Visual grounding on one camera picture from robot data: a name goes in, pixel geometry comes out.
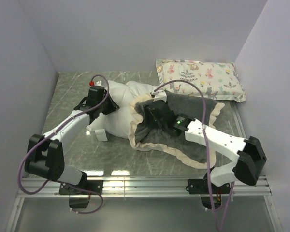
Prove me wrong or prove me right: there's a grey pillowcase with cream ruffle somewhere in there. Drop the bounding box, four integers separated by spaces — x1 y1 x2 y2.
127 90 226 170

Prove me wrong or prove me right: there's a white pillow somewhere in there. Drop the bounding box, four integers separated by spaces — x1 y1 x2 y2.
86 81 157 141

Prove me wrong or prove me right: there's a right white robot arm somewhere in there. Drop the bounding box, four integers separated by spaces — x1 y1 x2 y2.
145 100 267 193

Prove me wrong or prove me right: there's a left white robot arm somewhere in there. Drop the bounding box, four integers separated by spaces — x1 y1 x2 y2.
20 86 119 194

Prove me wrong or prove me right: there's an animal print pillow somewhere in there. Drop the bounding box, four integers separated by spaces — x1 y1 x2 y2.
156 59 246 102

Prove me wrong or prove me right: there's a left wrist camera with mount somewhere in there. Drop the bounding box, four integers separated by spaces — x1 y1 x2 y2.
89 80 107 88

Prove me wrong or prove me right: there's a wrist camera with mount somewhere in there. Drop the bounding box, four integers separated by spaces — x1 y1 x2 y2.
89 80 107 88
151 90 167 102

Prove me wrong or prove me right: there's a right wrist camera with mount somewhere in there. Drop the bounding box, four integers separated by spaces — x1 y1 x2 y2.
151 90 167 102

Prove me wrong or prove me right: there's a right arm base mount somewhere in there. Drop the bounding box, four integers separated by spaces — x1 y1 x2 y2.
185 177 231 210

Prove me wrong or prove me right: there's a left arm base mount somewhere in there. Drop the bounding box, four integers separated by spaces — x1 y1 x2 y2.
58 180 104 215

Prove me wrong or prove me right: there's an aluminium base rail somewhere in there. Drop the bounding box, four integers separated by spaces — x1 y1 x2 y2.
4 101 281 232

